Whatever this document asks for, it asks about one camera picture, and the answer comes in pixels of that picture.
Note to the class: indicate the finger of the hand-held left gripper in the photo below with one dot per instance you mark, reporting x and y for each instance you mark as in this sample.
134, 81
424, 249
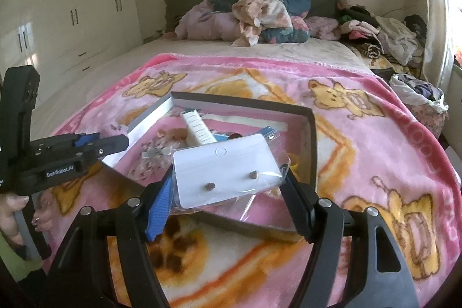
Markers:
108, 146
86, 139

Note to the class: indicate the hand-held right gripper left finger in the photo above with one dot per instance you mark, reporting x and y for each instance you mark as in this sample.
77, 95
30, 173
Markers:
160, 210

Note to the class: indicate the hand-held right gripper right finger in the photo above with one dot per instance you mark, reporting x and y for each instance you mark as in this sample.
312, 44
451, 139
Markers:
297, 198

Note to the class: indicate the small brown stud earring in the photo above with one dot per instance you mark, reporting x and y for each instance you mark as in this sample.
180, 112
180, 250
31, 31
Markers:
209, 186
254, 174

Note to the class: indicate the grey cardboard box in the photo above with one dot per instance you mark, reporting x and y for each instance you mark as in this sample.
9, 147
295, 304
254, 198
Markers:
306, 134

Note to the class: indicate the white earring card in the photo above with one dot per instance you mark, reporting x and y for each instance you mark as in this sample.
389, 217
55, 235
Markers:
223, 167

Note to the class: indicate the white hair clip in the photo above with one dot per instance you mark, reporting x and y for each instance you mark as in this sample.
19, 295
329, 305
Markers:
198, 127

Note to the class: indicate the person's left forearm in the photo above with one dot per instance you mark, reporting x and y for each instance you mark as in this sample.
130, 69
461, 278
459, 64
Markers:
12, 257

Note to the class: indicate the person's left hand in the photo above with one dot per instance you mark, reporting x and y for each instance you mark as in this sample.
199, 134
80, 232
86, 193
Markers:
12, 217

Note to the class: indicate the blue printed card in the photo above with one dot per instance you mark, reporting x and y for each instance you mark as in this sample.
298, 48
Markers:
265, 131

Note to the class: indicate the pink cartoon blanket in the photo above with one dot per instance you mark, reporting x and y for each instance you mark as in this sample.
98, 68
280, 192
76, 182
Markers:
361, 134

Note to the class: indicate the white built-in wardrobe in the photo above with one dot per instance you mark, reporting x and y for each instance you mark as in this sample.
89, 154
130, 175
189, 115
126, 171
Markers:
72, 15

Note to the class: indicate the pink floral pillow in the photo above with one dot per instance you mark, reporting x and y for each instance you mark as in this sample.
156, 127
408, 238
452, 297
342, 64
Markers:
205, 26

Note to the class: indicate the bed with cream sheet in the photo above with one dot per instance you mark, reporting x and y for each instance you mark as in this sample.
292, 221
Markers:
252, 50

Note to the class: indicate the white plastic bag of clothes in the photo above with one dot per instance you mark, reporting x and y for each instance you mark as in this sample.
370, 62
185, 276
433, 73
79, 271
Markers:
418, 89

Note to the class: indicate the dark floral quilt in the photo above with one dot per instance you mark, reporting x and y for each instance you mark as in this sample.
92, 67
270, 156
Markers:
288, 33

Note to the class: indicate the small pink pillow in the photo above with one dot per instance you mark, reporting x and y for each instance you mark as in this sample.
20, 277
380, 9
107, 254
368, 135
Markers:
323, 28

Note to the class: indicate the peach patterned cloth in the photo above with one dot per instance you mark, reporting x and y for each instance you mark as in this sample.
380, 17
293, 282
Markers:
260, 12

